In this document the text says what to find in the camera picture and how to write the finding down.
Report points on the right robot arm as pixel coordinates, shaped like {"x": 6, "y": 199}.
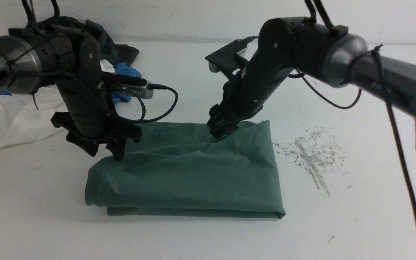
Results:
{"x": 337, "y": 58}

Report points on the dark green crumpled garment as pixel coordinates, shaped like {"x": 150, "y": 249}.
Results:
{"x": 110, "y": 51}

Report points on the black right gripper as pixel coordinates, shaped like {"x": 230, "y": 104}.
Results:
{"x": 247, "y": 93}

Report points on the green long-sleeve top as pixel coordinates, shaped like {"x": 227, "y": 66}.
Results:
{"x": 180, "y": 169}

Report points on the blue garment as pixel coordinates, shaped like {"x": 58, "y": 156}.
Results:
{"x": 124, "y": 72}

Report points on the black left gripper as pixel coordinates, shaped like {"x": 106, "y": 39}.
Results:
{"x": 91, "y": 118}

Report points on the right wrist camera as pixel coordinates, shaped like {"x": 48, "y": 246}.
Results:
{"x": 230, "y": 57}

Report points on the white garment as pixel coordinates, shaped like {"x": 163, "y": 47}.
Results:
{"x": 26, "y": 119}

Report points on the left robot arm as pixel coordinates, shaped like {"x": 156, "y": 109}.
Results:
{"x": 70, "y": 58}

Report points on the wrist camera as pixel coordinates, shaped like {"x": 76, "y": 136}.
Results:
{"x": 113, "y": 83}
{"x": 230, "y": 57}

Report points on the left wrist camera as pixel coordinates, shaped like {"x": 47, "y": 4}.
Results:
{"x": 113, "y": 83}

